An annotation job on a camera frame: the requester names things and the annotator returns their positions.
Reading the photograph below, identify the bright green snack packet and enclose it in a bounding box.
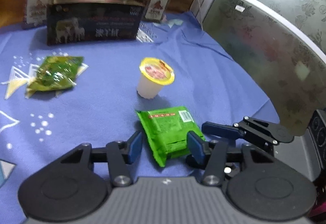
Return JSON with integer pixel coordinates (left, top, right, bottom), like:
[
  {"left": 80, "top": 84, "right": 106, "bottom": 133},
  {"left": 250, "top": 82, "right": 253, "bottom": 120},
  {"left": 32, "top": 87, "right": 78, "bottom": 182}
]
[{"left": 136, "top": 106, "right": 205, "bottom": 168}]

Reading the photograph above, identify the jelly cup yellow lid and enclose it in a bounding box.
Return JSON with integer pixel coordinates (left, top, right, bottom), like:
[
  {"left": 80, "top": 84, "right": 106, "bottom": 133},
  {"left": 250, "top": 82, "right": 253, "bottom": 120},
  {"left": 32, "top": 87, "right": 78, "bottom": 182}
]
[{"left": 137, "top": 57, "right": 175, "bottom": 99}]

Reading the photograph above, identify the black sheep print tin box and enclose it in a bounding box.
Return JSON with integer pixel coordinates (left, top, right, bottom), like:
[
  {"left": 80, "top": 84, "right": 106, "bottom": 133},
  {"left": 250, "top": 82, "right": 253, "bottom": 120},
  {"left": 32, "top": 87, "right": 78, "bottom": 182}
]
[{"left": 47, "top": 0, "right": 145, "bottom": 46}]

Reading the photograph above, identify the frosted glass door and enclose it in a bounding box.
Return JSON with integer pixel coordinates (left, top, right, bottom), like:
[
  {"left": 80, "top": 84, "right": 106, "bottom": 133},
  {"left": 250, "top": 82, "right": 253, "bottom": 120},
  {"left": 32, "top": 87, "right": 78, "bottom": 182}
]
[{"left": 191, "top": 0, "right": 325, "bottom": 135}]

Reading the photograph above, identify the olive green snack packet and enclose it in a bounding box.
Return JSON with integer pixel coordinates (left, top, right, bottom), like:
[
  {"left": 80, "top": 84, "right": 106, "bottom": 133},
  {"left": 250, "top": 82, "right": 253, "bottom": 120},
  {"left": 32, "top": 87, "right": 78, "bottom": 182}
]
[{"left": 25, "top": 56, "right": 88, "bottom": 98}]

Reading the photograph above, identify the blue printed tablecloth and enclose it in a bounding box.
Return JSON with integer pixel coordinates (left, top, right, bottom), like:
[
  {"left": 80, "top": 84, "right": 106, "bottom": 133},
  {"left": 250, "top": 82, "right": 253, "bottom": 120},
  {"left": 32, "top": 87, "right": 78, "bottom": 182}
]
[{"left": 1, "top": 13, "right": 280, "bottom": 223}]

